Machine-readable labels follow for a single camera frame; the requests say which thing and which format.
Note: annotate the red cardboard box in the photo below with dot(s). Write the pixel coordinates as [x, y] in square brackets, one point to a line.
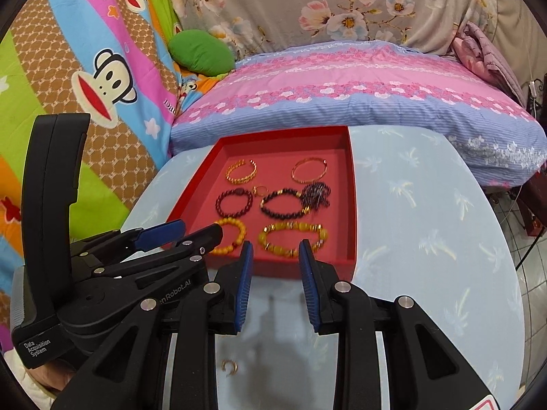
[277, 153]

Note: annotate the pink and blue striped pillow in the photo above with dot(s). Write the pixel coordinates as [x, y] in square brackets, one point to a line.
[342, 85]

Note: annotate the gold hoop earring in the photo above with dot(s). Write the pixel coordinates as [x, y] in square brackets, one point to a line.
[224, 366]

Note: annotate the thin gold bangle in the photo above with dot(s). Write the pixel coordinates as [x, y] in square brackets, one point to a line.
[304, 180]

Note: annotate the person's left hand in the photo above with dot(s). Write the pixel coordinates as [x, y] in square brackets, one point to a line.
[47, 378]

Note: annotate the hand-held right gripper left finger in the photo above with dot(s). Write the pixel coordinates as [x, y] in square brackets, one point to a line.
[243, 282]

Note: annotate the purple bead strand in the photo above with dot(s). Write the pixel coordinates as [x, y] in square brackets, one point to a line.
[316, 192]

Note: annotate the grey floral cloth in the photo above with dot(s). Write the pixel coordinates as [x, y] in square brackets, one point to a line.
[299, 0]

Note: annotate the green cushion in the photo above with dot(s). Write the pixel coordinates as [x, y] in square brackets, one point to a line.
[201, 53]

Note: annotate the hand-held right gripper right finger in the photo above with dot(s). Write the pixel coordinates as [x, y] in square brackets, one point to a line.
[308, 282]

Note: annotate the gold leaf pattern bangle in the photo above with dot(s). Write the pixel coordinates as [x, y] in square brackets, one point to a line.
[240, 180]

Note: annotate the light blue palm tablecloth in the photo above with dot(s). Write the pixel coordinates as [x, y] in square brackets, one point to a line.
[427, 222]

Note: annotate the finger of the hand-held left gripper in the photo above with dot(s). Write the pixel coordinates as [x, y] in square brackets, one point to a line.
[160, 231]
[205, 239]

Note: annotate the colourful monkey printed blanket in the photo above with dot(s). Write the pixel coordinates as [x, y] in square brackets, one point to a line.
[64, 30]

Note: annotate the dark red wooden furniture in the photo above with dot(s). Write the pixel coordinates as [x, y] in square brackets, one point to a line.
[534, 218]

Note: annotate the pink purple quilted cloth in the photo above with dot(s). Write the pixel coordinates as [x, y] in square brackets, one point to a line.
[483, 51]

